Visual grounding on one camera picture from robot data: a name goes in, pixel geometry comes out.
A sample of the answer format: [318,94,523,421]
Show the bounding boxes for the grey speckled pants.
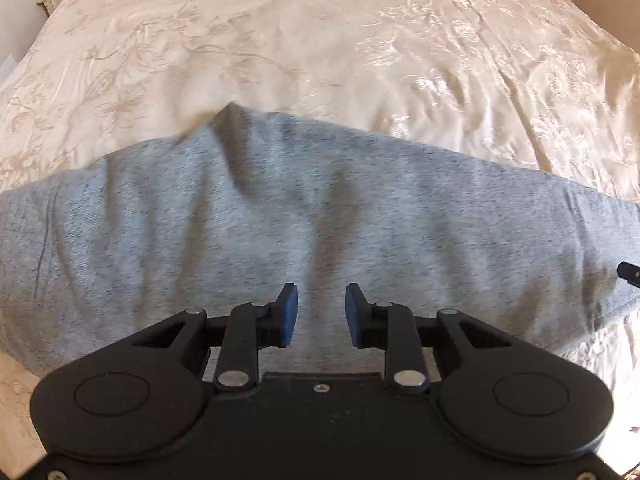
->
[0,102,640,378]

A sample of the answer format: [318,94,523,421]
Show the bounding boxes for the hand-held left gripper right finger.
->
[345,283,514,394]

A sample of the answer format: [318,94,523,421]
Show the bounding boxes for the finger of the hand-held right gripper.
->
[617,260,640,291]

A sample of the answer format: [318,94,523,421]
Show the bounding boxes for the bed with cream embroidered bedspread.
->
[0,0,640,480]

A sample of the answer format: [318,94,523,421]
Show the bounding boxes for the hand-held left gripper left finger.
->
[132,283,300,394]

